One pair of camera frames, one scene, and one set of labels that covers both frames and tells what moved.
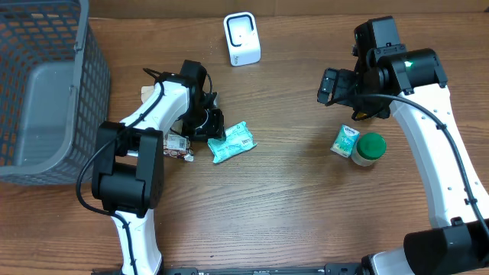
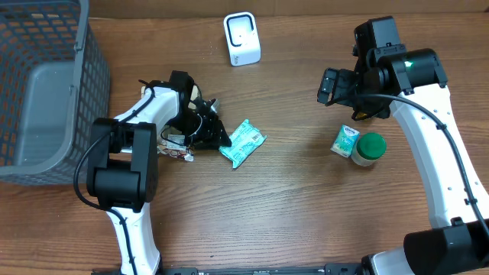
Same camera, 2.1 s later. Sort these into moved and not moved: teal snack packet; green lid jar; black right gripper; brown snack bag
Moved: teal snack packet
Not moved: brown snack bag; green lid jar; black right gripper
